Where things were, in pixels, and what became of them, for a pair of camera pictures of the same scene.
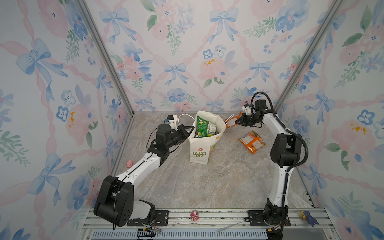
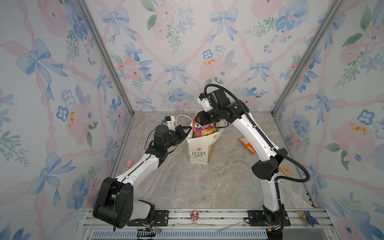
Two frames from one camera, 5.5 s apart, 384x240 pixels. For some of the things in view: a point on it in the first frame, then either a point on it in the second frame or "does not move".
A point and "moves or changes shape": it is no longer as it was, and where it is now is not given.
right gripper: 241,122 → 201,117
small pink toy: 129,164 does not move
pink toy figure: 194,216 does not move
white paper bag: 209,127 does not move
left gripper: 181,131 does not move
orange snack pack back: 231,121 moves or changes shape
